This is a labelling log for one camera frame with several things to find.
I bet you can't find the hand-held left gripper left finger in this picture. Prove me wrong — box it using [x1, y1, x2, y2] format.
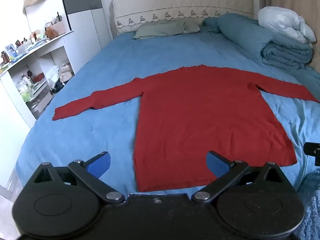
[34, 151, 125, 204]

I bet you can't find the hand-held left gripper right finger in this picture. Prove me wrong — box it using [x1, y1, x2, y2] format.
[191, 151, 288, 204]

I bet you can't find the red knit sweater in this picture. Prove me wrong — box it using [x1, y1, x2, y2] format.
[52, 65, 319, 193]

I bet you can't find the blue shaggy rug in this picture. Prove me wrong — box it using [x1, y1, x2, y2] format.
[292, 170, 320, 240]

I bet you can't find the beige cloth bag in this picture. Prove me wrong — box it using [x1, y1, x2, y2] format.
[59, 62, 73, 83]

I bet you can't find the white plastic bag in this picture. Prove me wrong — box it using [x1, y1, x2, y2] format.
[46, 66, 60, 87]

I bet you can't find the blue bed sheet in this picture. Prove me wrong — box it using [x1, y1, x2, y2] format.
[15, 26, 320, 195]

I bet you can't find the white shelf unit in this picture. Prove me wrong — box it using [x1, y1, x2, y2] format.
[0, 30, 75, 128]

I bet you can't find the folded blue duvet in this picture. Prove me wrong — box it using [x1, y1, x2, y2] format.
[204, 12, 314, 70]

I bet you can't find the white pillow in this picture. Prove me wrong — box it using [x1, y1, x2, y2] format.
[257, 6, 317, 43]

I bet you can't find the white wardrobe with grey band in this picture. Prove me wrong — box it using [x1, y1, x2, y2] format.
[59, 0, 112, 73]

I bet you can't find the brown plush toy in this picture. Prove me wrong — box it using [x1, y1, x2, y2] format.
[46, 27, 59, 40]

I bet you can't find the cardboard box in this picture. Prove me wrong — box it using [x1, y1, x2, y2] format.
[51, 20, 66, 35]

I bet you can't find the blue packet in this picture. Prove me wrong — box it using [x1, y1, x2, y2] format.
[5, 44, 18, 58]

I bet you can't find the green pillow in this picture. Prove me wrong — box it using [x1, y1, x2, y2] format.
[132, 19, 204, 40]

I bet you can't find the cream quilted headboard cover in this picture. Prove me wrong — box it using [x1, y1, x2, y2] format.
[112, 0, 255, 35]

